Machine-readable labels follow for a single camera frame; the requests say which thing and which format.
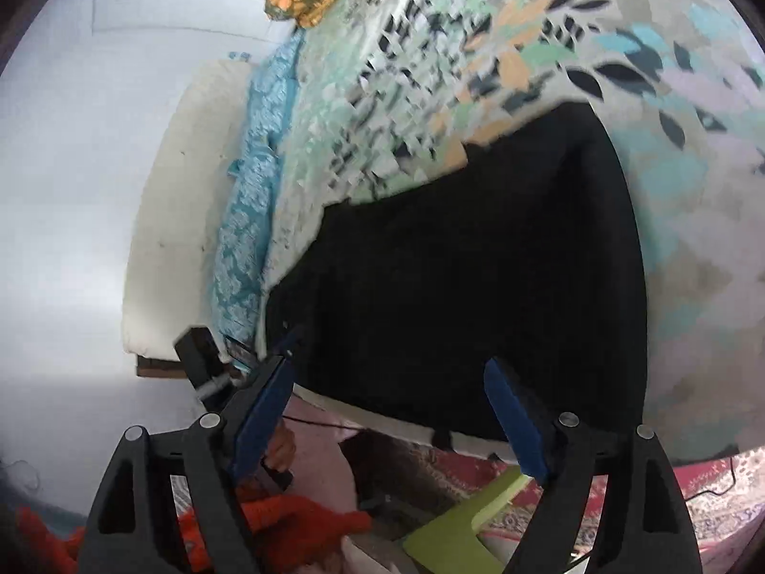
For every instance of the red patterned rug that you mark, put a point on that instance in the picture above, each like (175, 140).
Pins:
(735, 481)

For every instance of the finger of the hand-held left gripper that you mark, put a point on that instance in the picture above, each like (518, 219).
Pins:
(291, 341)

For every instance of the white padded headboard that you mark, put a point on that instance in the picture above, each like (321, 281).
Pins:
(173, 221)

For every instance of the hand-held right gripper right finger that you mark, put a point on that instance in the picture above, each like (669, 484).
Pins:
(514, 424)

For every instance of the lime green plastic stool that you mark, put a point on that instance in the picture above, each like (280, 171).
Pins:
(454, 538)

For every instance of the bed with floral sheet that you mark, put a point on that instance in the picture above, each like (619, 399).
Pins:
(687, 191)

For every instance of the person's pink dotted clothing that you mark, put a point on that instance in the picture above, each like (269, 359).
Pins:
(317, 454)

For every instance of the person's left hand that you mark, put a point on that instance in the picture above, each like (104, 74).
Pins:
(279, 445)

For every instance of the blue floral pillow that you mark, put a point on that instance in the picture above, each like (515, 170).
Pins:
(242, 263)
(272, 101)

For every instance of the person's orange knit sweater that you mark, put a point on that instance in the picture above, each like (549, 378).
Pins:
(51, 541)

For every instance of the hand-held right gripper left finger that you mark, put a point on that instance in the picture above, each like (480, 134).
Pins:
(263, 424)

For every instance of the black pants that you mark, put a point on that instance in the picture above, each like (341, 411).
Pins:
(448, 281)

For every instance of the person's left forearm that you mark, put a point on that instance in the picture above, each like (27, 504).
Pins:
(299, 520)

